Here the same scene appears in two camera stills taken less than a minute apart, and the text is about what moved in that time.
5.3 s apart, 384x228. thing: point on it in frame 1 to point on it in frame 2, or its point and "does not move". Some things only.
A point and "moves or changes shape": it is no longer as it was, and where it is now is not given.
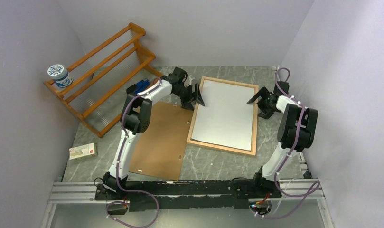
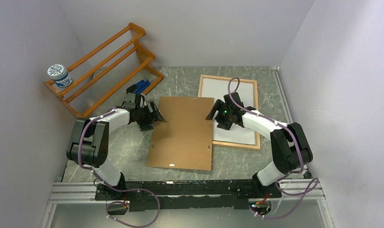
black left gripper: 185,103 to 153,117
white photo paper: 226,118 moves or changes shape
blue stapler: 134,89 does not move
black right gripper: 264,113 to 219,106
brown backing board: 159,151 moves or changes shape
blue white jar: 62,79 does not move
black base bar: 154,195 does not move
